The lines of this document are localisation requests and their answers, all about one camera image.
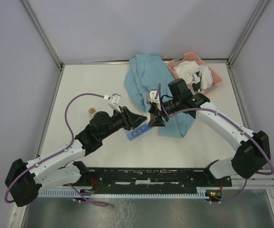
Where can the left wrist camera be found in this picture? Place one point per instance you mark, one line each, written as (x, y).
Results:
(113, 101)

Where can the white cap pill bottle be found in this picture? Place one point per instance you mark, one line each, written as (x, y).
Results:
(148, 116)

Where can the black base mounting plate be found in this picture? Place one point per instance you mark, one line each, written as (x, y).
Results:
(189, 177)

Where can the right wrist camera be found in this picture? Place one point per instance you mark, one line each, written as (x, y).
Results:
(153, 98)

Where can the open amber pill bottle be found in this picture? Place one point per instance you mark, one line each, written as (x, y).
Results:
(92, 112)

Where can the pink perforated plastic basket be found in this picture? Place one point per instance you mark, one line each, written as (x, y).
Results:
(191, 56)

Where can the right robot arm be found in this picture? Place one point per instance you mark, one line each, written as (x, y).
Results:
(252, 150)

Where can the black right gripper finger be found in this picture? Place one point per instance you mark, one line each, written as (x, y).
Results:
(157, 114)
(156, 122)

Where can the white crumpled cloth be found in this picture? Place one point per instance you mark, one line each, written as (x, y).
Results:
(198, 77)

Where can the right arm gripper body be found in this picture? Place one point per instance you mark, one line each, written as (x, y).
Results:
(171, 106)

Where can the blue weekly pill organizer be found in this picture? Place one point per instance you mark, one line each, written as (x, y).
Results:
(133, 134)

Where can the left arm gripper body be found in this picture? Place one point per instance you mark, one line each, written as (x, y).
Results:
(118, 121)

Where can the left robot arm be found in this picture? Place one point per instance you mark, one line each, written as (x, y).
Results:
(25, 180)

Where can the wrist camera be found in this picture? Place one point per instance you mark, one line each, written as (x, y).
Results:
(113, 101)
(153, 98)

